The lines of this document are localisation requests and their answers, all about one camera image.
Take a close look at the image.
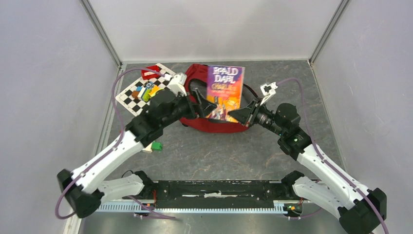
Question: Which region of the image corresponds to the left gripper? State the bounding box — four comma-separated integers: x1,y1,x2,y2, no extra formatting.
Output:
161,87,217,127

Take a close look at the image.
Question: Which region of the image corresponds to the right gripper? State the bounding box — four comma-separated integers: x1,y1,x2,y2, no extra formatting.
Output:
228,97,285,137

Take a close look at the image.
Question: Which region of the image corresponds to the orange Roald Dahl book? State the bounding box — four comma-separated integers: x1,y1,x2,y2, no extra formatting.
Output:
206,65,245,123

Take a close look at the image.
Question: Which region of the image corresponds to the red backpack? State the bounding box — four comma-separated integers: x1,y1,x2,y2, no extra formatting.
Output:
180,63,258,134

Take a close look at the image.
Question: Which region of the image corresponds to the black white chess mat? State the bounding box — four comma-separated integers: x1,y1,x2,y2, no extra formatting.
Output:
115,63,176,116

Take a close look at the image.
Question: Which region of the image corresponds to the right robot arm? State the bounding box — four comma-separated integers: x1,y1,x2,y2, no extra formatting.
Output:
228,99,389,234

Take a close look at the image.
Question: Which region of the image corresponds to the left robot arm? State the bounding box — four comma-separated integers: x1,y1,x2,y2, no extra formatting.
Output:
55,89,217,219

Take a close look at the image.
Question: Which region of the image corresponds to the colourful toy block cluster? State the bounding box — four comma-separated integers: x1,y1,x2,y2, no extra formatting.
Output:
131,81,161,102

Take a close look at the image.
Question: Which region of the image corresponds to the toy block train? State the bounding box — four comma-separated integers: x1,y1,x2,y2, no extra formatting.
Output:
142,141,163,153

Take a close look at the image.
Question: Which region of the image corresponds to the red plastic box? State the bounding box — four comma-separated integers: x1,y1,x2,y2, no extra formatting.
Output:
141,65,161,80

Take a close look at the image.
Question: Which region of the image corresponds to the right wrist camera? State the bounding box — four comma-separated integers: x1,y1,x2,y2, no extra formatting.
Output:
260,82,278,105

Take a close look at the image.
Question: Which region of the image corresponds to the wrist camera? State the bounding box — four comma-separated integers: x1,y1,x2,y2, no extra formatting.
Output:
260,82,278,105
167,73,187,96

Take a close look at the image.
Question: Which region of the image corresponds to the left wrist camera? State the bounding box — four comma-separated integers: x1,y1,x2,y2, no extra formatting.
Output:
167,73,187,96

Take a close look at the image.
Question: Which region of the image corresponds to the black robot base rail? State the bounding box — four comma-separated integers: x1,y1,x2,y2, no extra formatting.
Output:
134,171,304,209

